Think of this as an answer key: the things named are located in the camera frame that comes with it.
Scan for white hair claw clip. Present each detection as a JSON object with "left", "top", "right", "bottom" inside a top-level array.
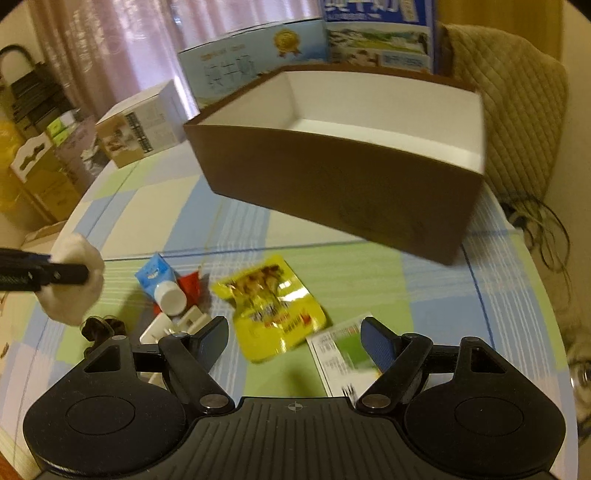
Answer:
[{"left": 139, "top": 306, "right": 211, "bottom": 344}]

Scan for white cotton ball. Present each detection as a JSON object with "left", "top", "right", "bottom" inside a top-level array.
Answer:
[{"left": 36, "top": 233, "right": 105, "bottom": 326}]

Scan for yellow foil snack packet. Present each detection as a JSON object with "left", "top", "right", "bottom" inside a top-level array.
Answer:
[{"left": 212, "top": 255, "right": 328, "bottom": 363}]

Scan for blue sachet packet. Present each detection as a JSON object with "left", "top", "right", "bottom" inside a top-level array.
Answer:
[{"left": 135, "top": 253, "right": 176, "bottom": 300}]

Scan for green white medicine box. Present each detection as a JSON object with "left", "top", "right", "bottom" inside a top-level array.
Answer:
[{"left": 307, "top": 313, "right": 382, "bottom": 405}]

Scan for white small bottle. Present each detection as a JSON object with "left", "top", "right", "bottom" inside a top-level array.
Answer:
[{"left": 154, "top": 280, "right": 187, "bottom": 316}]

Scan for red candy wrapper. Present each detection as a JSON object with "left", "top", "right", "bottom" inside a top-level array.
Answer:
[{"left": 177, "top": 271, "right": 202, "bottom": 307}]

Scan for checked pastel tablecloth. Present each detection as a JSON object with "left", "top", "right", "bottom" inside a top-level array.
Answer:
[{"left": 1, "top": 143, "right": 578, "bottom": 479}]

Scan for black hair scrunchie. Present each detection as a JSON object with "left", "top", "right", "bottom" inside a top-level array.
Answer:
[{"left": 81, "top": 316, "right": 127, "bottom": 357}]

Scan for box of paper clutter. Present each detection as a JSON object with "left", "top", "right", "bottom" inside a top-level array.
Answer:
[{"left": 46, "top": 109, "right": 110, "bottom": 195}]

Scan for black folding step ladder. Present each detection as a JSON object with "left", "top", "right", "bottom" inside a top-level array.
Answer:
[{"left": 1, "top": 44, "right": 73, "bottom": 139}]

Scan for brown open cardboard box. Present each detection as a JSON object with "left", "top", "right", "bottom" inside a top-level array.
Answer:
[{"left": 184, "top": 64, "right": 486, "bottom": 265}]

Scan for white printed product box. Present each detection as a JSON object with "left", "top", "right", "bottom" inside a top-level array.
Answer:
[{"left": 96, "top": 80, "right": 187, "bottom": 168}]

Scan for pink window curtain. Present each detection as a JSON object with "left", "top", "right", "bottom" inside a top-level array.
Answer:
[{"left": 29, "top": 0, "right": 320, "bottom": 118}]

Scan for light blue milk carton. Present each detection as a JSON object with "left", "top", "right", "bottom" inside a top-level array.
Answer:
[{"left": 178, "top": 18, "right": 329, "bottom": 109}]

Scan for quilted beige chair cover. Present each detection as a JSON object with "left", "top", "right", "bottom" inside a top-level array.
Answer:
[{"left": 439, "top": 24, "right": 569, "bottom": 199}]

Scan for dark blue milk carton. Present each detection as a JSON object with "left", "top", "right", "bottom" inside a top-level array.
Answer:
[{"left": 320, "top": 0, "right": 436, "bottom": 73}]

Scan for tangled black cables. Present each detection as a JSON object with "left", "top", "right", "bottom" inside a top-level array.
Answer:
[{"left": 503, "top": 197, "right": 571, "bottom": 273}]

